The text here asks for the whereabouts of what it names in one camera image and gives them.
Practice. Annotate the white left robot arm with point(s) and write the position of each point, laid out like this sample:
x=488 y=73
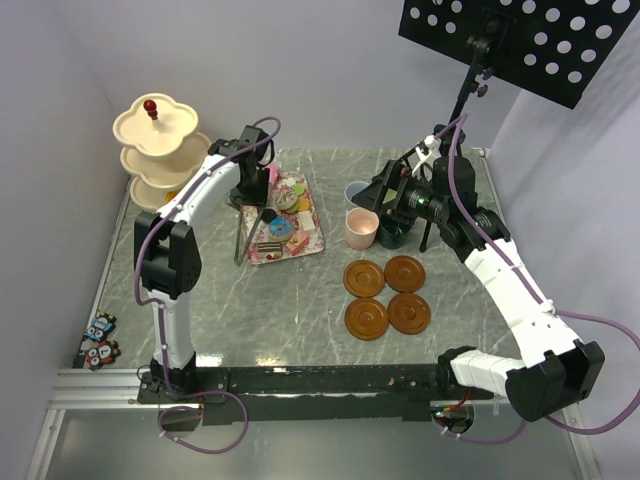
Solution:
x=167 y=260

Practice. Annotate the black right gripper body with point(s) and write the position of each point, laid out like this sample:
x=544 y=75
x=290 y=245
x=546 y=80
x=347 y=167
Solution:
x=415 y=199

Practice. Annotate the black perforated calibration board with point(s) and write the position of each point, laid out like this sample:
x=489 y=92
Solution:
x=553 y=50

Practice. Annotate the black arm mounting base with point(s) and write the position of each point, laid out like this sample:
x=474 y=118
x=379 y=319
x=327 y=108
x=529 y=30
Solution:
x=297 y=393

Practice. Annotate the cream three-tier dessert stand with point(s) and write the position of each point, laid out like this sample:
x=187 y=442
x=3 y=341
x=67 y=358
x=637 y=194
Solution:
x=162 y=148

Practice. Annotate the black toy cookie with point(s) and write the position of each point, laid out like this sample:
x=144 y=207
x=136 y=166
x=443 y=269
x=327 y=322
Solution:
x=268 y=215

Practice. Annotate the pink mug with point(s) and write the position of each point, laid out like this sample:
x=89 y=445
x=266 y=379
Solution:
x=361 y=226

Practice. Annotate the dark green mug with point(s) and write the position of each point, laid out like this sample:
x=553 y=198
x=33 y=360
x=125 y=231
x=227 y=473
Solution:
x=393 y=235

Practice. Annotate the pink toy cake slice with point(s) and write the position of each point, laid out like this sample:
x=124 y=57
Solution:
x=297 y=242

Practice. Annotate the aluminium frame rail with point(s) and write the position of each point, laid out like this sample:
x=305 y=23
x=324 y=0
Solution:
x=80 y=389

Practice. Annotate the floral serving tray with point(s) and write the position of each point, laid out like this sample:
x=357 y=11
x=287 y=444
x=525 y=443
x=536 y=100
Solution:
x=316 y=239

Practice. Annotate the brown wooden coaster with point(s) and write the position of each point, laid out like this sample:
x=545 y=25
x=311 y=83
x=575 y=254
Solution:
x=363 y=279
x=366 y=319
x=409 y=313
x=404 y=274

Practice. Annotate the metal serving tongs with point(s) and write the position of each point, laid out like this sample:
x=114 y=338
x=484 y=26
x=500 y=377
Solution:
x=243 y=240

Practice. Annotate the blue frosted toy donut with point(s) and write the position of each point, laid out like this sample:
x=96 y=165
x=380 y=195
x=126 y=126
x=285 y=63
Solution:
x=280 y=230

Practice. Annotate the cream toy wafer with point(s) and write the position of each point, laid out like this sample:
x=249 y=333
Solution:
x=306 y=221

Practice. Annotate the chocolate layer toy cake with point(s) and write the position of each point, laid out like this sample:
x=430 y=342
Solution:
x=269 y=248

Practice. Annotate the light blue mug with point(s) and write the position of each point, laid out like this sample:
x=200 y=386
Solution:
x=351 y=190

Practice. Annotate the pink toy popsicle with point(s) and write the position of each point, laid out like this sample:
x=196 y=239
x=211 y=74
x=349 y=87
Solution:
x=273 y=173

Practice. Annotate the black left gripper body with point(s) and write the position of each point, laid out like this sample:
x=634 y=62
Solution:
x=253 y=191

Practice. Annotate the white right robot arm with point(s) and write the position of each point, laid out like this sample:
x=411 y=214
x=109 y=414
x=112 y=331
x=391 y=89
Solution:
x=555 y=368

